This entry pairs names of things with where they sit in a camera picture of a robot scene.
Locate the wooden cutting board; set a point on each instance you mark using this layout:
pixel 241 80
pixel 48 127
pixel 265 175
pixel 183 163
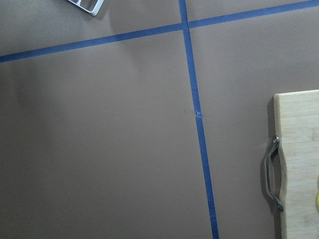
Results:
pixel 297 125

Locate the metal cutting board handle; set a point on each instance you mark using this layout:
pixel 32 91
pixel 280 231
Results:
pixel 269 172

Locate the white wire cup rack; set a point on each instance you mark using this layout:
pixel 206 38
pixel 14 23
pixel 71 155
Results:
pixel 91 7

